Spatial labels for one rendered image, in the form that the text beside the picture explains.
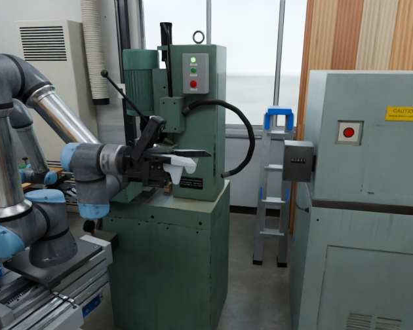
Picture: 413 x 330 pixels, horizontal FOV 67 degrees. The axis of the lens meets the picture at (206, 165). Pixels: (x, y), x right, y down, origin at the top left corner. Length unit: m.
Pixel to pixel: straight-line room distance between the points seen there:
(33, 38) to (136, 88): 1.85
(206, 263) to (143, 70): 0.96
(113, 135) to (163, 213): 1.91
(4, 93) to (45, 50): 2.30
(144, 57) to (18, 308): 1.08
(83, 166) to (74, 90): 2.32
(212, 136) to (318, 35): 1.55
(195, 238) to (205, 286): 0.27
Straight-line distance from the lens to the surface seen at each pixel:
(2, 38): 3.89
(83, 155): 0.78
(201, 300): 1.71
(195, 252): 1.55
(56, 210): 1.10
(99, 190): 0.81
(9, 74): 0.94
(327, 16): 2.76
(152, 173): 0.72
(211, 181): 1.48
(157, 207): 1.51
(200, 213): 1.44
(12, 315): 1.13
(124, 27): 3.07
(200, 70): 1.33
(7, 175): 0.96
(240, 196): 3.11
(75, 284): 1.25
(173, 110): 1.37
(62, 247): 1.15
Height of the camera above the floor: 1.44
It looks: 18 degrees down
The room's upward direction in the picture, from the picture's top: straight up
